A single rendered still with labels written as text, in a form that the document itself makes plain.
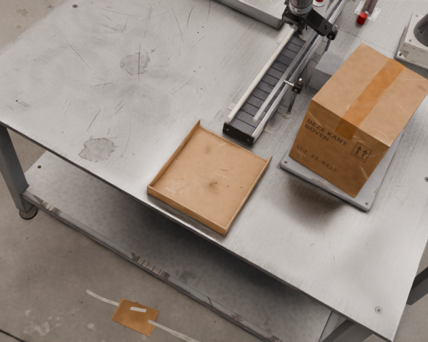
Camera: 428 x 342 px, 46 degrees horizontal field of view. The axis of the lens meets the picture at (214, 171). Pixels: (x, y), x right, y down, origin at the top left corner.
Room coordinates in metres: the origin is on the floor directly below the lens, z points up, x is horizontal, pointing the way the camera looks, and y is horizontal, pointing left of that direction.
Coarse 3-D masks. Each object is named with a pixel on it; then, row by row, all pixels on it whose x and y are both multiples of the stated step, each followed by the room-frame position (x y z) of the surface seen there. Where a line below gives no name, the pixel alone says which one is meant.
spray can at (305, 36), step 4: (316, 0) 1.46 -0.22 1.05; (320, 0) 1.46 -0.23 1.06; (324, 0) 1.48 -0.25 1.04; (316, 4) 1.45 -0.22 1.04; (320, 4) 1.46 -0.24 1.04; (324, 4) 1.47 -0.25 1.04; (316, 8) 1.45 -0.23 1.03; (320, 8) 1.45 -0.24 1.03; (320, 12) 1.46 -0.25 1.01; (308, 28) 1.45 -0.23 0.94; (308, 32) 1.45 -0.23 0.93; (312, 32) 1.45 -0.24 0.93; (300, 36) 1.46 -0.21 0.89; (304, 36) 1.45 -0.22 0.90; (308, 36) 1.45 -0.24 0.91; (304, 40) 1.45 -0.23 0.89
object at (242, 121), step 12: (288, 48) 1.40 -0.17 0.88; (300, 48) 1.41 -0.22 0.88; (276, 60) 1.33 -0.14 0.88; (288, 60) 1.34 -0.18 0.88; (300, 60) 1.35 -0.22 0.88; (276, 72) 1.27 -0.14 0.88; (264, 84) 1.20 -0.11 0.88; (276, 84) 1.21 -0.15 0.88; (252, 96) 1.14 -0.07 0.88; (264, 96) 1.15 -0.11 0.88; (276, 96) 1.16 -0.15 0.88; (240, 108) 1.08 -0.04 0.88; (252, 108) 1.09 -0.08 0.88; (240, 120) 1.03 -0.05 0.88; (252, 120) 1.04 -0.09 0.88; (252, 132) 0.99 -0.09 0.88
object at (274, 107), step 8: (344, 0) 1.74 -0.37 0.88; (336, 16) 1.66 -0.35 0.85; (320, 40) 1.50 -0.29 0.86; (312, 48) 1.43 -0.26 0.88; (304, 56) 1.38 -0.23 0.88; (304, 64) 1.36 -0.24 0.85; (296, 72) 1.29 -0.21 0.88; (288, 88) 1.23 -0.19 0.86; (280, 96) 1.17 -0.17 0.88; (272, 104) 1.12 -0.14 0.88; (272, 112) 1.11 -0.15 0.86; (264, 120) 1.05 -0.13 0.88; (224, 128) 1.01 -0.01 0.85; (232, 128) 1.00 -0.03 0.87; (256, 128) 1.01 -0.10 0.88; (232, 136) 1.00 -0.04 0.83; (240, 136) 0.99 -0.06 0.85; (248, 136) 0.98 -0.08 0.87; (256, 136) 1.00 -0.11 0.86; (248, 144) 0.98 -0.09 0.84
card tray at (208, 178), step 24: (192, 144) 0.93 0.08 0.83; (216, 144) 0.95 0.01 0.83; (168, 168) 0.83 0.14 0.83; (192, 168) 0.84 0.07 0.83; (216, 168) 0.86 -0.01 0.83; (240, 168) 0.88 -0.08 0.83; (264, 168) 0.88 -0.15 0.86; (168, 192) 0.75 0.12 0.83; (192, 192) 0.76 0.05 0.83; (216, 192) 0.78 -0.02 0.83; (240, 192) 0.80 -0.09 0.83; (192, 216) 0.68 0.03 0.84; (216, 216) 0.70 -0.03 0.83
